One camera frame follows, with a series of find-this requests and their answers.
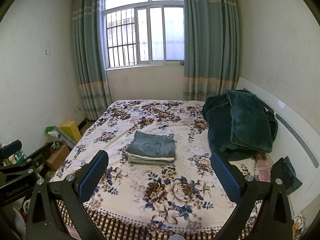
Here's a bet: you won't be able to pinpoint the small dark green folded cloth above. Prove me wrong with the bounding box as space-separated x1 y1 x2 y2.
271 156 303 195

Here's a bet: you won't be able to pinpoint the white folded pants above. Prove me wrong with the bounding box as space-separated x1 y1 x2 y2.
128 154 175 161

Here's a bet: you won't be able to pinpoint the pink bed sheet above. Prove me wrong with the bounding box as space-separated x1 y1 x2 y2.
254 153 273 182

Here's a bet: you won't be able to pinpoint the yellow box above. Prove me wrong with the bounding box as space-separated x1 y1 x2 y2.
59 121 82 142

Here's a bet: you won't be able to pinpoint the right green curtain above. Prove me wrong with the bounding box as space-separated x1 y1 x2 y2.
183 0 240 101

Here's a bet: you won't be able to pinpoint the left green curtain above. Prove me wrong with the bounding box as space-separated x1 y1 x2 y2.
72 0 112 120

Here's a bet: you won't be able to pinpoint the brown cardboard box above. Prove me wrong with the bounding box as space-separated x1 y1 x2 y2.
46 144 70 172

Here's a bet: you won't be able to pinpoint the large dark green blanket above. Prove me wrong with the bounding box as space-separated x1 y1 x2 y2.
202 90 278 161

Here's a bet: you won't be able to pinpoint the window with bars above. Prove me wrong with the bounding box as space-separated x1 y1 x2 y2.
103 0 184 68

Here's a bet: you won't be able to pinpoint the floral bed blanket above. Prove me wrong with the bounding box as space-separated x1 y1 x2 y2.
53 100 235 239

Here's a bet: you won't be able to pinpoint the white pipe with green cloth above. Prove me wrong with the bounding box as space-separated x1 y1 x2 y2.
45 126 76 149

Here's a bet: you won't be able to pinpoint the grey folded pants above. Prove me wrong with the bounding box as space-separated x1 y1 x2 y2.
127 159 171 166

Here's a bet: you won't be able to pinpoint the green curtain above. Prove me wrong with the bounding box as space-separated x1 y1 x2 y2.
72 0 112 120
183 0 240 101

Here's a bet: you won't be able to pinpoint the white headboard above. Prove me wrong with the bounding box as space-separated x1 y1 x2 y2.
236 77 319 216

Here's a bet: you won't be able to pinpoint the blue denim shorts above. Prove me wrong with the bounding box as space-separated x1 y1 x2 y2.
127 131 175 159

